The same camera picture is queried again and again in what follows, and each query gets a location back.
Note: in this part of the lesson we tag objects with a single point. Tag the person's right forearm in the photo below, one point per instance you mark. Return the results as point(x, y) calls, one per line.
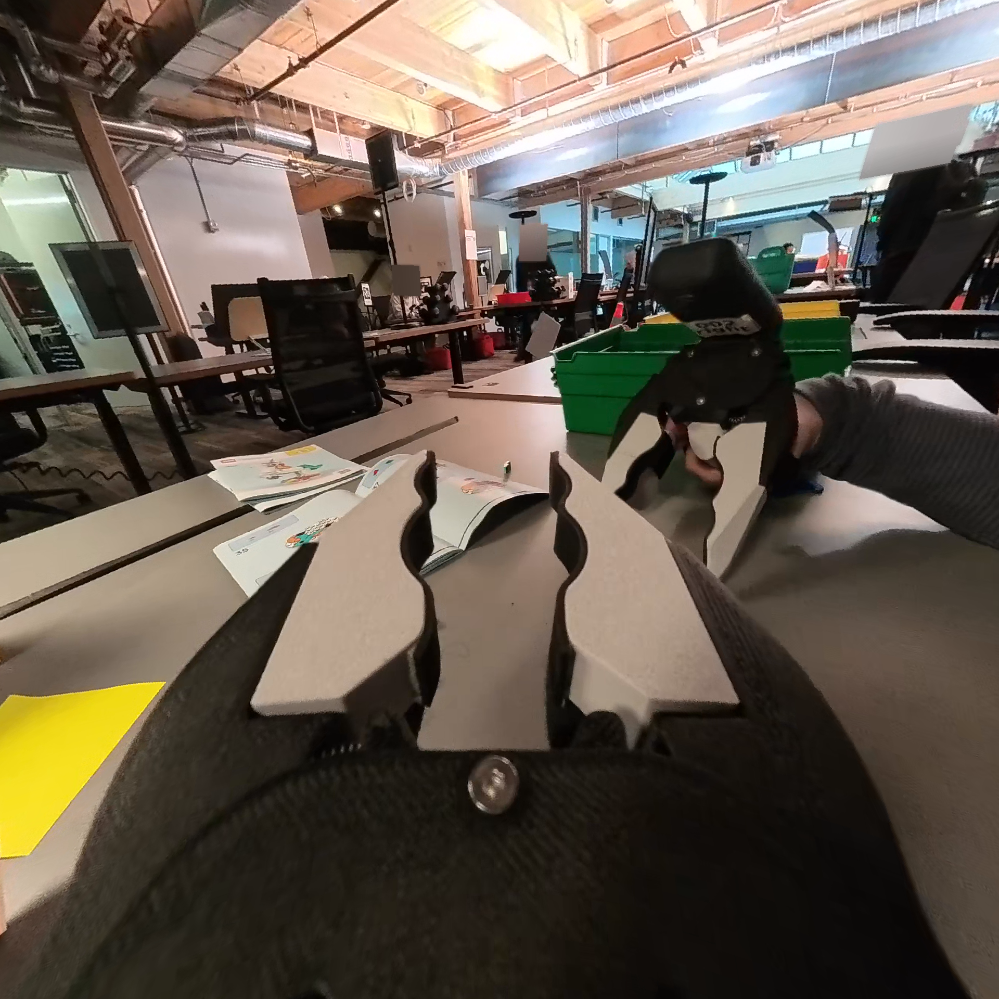
point(897, 449)

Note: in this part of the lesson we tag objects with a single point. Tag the black mesh office chair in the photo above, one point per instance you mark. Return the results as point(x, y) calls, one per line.
point(319, 350)

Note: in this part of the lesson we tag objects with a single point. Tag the black ceiling speaker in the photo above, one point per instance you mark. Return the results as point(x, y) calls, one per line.
point(382, 160)

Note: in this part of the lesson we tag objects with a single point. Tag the green plastic bin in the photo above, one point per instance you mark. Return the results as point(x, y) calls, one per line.
point(599, 406)
point(608, 347)

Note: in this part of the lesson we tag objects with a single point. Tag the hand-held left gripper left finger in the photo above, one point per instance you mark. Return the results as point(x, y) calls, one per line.
point(343, 624)

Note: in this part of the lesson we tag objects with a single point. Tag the person's right hand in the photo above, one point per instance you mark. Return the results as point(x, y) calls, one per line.
point(808, 429)

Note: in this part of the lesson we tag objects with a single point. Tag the framed board on stand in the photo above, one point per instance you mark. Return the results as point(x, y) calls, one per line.
point(108, 289)

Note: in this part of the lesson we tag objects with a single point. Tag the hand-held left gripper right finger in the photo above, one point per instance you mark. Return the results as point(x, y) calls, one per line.
point(638, 624)

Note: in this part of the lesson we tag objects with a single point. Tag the red plastic bin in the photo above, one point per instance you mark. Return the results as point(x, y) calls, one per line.
point(516, 299)

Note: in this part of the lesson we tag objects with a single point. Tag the silver air duct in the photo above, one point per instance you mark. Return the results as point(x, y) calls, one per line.
point(256, 136)

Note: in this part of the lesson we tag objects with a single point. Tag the long wooden desk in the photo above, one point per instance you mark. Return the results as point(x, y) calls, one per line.
point(421, 332)

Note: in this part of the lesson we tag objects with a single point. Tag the black ball cluster stand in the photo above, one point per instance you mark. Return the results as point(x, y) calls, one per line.
point(438, 305)

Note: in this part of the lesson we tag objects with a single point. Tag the small blue object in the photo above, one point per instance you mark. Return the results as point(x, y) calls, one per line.
point(803, 485)

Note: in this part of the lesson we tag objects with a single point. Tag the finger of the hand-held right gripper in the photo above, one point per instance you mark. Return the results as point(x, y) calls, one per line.
point(633, 449)
point(740, 491)

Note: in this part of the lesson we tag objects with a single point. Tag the open lego instruction booklet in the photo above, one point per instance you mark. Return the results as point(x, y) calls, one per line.
point(475, 500)

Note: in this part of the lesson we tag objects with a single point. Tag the yellow sticky note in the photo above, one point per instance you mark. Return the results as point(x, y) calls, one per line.
point(61, 750)

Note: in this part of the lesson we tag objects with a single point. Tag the yellow plastic bin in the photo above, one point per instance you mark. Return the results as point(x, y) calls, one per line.
point(810, 310)

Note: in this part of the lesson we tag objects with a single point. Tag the ceiling projector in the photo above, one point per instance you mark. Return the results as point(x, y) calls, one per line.
point(761, 157)

